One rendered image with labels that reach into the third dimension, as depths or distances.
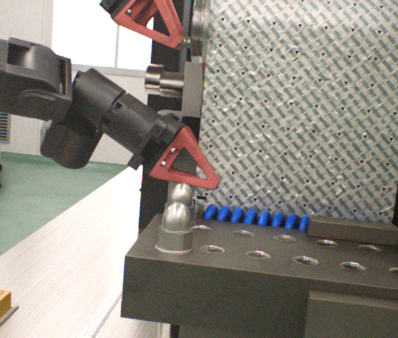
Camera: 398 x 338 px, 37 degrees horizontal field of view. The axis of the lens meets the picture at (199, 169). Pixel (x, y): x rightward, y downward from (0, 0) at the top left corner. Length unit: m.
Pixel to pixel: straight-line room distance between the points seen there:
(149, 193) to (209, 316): 0.55
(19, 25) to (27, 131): 1.13
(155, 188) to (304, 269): 0.56
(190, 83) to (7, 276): 0.36
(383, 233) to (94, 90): 0.36
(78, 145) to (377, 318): 0.41
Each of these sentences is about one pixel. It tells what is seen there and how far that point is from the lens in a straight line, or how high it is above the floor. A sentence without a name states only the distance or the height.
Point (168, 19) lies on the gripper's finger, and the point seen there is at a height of 1.25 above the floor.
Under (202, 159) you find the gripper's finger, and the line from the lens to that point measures 0.70.
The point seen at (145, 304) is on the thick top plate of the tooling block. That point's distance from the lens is 0.55.
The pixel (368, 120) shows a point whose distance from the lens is 0.71.
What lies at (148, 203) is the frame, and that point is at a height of 0.95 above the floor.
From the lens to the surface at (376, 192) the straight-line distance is 0.72.
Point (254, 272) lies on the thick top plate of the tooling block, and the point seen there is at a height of 1.03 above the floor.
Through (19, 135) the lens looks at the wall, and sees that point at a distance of 6.86.
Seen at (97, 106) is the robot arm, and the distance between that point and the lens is 0.70.
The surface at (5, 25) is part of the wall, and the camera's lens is 6.88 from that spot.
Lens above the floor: 1.20
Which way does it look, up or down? 10 degrees down
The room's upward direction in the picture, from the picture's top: 5 degrees clockwise
